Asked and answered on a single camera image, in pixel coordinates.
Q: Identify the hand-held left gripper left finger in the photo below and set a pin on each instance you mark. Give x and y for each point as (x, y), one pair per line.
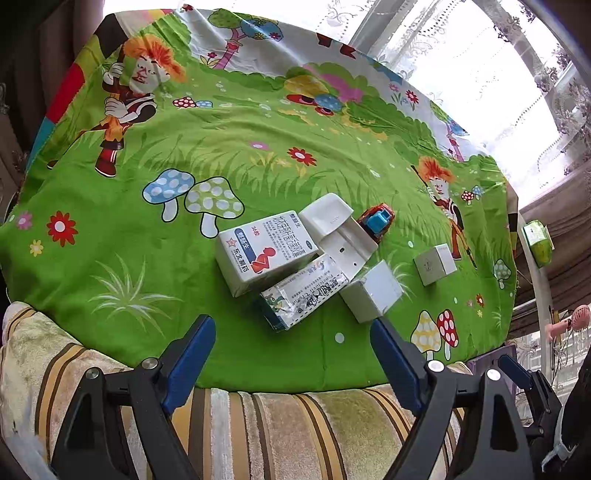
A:
(190, 364)

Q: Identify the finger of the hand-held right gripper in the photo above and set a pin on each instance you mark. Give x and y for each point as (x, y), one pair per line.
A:
(531, 383)

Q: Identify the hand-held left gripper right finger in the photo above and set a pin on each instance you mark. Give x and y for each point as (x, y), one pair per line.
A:
(396, 360)

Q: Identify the white purple cardboard box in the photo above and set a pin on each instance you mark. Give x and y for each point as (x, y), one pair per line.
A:
(489, 357)

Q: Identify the pink handheld fan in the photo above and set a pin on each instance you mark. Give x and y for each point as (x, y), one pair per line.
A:
(572, 321)

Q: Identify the white round side table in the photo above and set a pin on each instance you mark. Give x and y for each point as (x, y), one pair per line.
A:
(545, 304)

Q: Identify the small white cube box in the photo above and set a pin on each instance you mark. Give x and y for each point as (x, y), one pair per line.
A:
(435, 264)

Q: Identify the striped sofa cover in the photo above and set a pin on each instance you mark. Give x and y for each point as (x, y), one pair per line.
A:
(277, 438)

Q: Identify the long white medicine box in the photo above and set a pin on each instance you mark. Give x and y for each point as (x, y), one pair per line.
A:
(300, 293)

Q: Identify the brown patterned curtain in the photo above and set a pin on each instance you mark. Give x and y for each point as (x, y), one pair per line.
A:
(558, 258)

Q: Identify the white blue medicine box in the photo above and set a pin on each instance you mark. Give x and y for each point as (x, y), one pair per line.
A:
(263, 254)

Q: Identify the white plastic holder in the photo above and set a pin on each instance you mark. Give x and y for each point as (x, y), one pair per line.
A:
(339, 235)

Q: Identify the red blue toy car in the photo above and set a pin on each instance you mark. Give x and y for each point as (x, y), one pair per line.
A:
(376, 221)

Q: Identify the green tissue pack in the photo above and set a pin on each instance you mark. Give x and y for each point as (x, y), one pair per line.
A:
(538, 242)

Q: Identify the green cartoon printed blanket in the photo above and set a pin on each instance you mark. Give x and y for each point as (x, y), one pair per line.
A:
(258, 152)

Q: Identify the white lace curtain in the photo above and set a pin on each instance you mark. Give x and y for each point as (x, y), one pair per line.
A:
(461, 69)

